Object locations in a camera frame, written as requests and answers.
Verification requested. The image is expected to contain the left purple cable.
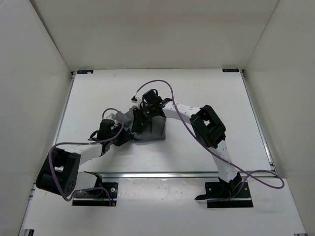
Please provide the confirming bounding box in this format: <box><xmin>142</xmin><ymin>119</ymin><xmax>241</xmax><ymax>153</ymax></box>
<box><xmin>48</xmin><ymin>107</ymin><xmax>128</xmax><ymax>207</ymax></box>

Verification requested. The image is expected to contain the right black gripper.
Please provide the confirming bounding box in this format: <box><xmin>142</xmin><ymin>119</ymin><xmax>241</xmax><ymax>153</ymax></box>
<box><xmin>132</xmin><ymin>105</ymin><xmax>157</xmax><ymax>133</ymax></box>

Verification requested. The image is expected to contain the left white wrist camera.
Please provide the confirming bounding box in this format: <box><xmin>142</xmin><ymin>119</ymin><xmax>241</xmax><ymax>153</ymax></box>
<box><xmin>106</xmin><ymin>113</ymin><xmax>116</xmax><ymax>120</ymax></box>

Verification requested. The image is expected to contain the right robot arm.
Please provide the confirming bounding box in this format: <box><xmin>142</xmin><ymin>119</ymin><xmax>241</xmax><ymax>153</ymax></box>
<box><xmin>131</xmin><ymin>89</ymin><xmax>242</xmax><ymax>197</ymax></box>

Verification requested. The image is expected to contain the grey pleated skirt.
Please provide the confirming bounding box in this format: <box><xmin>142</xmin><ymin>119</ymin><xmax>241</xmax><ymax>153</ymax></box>
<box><xmin>115</xmin><ymin>106</ymin><xmax>166</xmax><ymax>142</ymax></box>

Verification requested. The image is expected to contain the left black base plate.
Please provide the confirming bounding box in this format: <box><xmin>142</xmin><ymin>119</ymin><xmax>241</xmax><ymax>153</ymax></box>
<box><xmin>72</xmin><ymin>180</ymin><xmax>119</xmax><ymax>207</ymax></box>

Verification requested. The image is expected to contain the blue corner label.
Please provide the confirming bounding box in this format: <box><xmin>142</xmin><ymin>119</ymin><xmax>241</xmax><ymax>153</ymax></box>
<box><xmin>222</xmin><ymin>68</ymin><xmax>239</xmax><ymax>73</ymax></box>
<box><xmin>76</xmin><ymin>70</ymin><xmax>94</xmax><ymax>74</ymax></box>

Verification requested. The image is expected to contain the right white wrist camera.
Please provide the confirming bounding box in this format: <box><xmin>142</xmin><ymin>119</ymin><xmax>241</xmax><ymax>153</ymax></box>
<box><xmin>131</xmin><ymin>95</ymin><xmax>142</xmax><ymax>106</ymax></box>

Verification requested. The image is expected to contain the left blue corner label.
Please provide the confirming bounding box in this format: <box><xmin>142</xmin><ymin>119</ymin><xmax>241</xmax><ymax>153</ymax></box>
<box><xmin>76</xmin><ymin>70</ymin><xmax>94</xmax><ymax>74</ymax></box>

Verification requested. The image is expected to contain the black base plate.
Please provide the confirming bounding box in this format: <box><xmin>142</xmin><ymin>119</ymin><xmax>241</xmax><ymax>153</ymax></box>
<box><xmin>195</xmin><ymin>181</ymin><xmax>253</xmax><ymax>208</ymax></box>
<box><xmin>72</xmin><ymin>180</ymin><xmax>119</xmax><ymax>207</ymax></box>

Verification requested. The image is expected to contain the right blue corner label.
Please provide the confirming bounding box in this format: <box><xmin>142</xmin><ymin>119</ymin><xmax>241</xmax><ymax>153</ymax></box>
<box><xmin>222</xmin><ymin>68</ymin><xmax>239</xmax><ymax>73</ymax></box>

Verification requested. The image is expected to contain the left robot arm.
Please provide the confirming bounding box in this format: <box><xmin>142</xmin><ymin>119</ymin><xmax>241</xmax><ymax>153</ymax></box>
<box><xmin>35</xmin><ymin>119</ymin><xmax>132</xmax><ymax>201</ymax></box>

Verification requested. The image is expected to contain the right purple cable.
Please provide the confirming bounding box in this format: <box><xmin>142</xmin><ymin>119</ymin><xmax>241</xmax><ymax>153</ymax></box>
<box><xmin>134</xmin><ymin>80</ymin><xmax>285</xmax><ymax>202</ymax></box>

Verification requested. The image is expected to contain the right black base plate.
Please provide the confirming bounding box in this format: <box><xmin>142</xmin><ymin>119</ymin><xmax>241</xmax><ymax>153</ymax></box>
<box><xmin>195</xmin><ymin>181</ymin><xmax>253</xmax><ymax>208</ymax></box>

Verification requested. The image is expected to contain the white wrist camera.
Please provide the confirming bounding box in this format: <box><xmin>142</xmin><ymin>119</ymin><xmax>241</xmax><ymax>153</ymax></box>
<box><xmin>131</xmin><ymin>95</ymin><xmax>142</xmax><ymax>106</ymax></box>
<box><xmin>106</xmin><ymin>113</ymin><xmax>116</xmax><ymax>120</ymax></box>

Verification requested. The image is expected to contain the purple cable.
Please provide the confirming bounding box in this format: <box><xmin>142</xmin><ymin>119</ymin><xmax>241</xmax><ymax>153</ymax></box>
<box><xmin>134</xmin><ymin>80</ymin><xmax>285</xmax><ymax>202</ymax></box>
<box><xmin>48</xmin><ymin>107</ymin><xmax>128</xmax><ymax>207</ymax></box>

